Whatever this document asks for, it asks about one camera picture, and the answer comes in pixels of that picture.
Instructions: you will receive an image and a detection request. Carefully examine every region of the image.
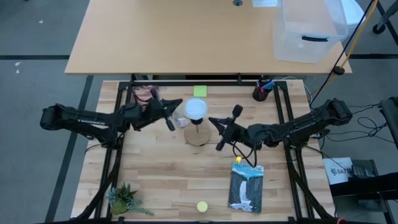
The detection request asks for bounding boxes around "black padded object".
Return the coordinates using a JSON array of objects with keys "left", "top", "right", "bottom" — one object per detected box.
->
[{"left": 379, "top": 96, "right": 398, "bottom": 150}]

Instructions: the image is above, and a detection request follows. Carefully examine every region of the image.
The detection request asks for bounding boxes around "black aluminium table frame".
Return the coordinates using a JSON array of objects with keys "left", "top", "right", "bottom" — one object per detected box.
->
[{"left": 74, "top": 73, "right": 338, "bottom": 224}]

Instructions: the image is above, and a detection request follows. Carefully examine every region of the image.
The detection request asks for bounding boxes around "wooden base lamp black socket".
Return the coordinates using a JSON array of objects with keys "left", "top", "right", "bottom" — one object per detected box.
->
[{"left": 183, "top": 117, "right": 213, "bottom": 147}]

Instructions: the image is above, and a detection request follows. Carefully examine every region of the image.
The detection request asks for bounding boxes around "white lamp cord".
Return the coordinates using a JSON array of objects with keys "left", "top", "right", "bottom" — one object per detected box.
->
[{"left": 171, "top": 107, "right": 189, "bottom": 129}]

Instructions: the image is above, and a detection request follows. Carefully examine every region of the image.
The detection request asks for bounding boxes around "chair base with caster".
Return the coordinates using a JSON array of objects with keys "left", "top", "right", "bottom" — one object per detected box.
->
[{"left": 372, "top": 0, "right": 398, "bottom": 35}]

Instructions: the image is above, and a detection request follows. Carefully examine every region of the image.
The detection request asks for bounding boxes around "white paper sheet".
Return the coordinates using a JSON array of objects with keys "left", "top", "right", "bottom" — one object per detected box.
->
[{"left": 252, "top": 0, "right": 278, "bottom": 8}]

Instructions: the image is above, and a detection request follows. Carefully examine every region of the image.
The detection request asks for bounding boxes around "green sticky note pad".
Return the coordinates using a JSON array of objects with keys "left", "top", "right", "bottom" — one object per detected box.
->
[{"left": 193, "top": 85, "right": 208, "bottom": 98}]

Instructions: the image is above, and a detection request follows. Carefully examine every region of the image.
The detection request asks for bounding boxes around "black hanging cable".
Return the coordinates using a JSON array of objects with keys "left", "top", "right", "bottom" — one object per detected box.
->
[{"left": 309, "top": 0, "right": 376, "bottom": 105}]

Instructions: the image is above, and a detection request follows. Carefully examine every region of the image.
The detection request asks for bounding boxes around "white printed box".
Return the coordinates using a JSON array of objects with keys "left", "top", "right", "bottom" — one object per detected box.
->
[{"left": 322, "top": 156, "right": 354, "bottom": 185}]

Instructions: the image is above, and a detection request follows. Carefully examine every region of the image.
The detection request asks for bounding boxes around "clear plastic storage bin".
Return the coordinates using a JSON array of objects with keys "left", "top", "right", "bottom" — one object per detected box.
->
[{"left": 272, "top": 0, "right": 349, "bottom": 64}]

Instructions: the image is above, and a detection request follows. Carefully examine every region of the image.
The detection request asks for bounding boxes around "white plastic object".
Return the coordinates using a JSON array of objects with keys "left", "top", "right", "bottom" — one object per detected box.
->
[{"left": 340, "top": 0, "right": 366, "bottom": 35}]

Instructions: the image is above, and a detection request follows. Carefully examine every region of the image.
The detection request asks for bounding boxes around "Yellowstone waterfall book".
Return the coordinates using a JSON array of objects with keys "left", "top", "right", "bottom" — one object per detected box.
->
[{"left": 227, "top": 161, "right": 265, "bottom": 214}]

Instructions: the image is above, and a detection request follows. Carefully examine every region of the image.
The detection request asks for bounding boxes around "small artificial succulent plant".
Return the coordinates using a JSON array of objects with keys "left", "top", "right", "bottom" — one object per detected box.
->
[{"left": 106, "top": 182, "right": 155, "bottom": 217}]

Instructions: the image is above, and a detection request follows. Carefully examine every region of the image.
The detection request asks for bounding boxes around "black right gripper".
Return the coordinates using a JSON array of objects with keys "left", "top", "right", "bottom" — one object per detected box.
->
[{"left": 207, "top": 104, "right": 249, "bottom": 152}]

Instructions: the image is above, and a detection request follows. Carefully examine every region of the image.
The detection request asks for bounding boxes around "white lightbulb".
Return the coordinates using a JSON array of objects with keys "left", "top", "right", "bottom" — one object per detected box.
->
[{"left": 182, "top": 98, "right": 209, "bottom": 121}]

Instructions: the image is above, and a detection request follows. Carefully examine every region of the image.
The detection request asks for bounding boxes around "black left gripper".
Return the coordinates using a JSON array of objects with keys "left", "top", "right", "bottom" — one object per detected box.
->
[{"left": 121, "top": 88, "right": 184, "bottom": 132}]

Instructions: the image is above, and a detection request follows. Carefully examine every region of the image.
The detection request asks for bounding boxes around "yellow hanging cable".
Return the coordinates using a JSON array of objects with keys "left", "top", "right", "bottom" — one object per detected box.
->
[{"left": 312, "top": 0, "right": 379, "bottom": 94}]

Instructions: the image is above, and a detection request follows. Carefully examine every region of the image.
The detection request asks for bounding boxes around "black floor cable bundle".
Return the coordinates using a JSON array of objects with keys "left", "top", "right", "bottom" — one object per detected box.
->
[{"left": 351, "top": 103, "right": 390, "bottom": 144}]

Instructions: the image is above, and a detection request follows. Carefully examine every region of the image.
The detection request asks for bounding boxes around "light wooden desk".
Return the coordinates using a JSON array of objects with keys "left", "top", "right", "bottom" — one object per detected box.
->
[{"left": 64, "top": 0, "right": 353, "bottom": 76}]

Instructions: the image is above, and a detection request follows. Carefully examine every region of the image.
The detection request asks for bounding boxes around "black mesh pen holder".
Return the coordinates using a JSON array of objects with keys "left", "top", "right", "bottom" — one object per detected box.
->
[{"left": 252, "top": 84, "right": 272, "bottom": 103}]

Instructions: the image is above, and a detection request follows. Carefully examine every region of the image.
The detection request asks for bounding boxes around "black equipment stand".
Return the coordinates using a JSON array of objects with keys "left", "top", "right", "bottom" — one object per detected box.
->
[{"left": 329, "top": 159, "right": 398, "bottom": 224}]

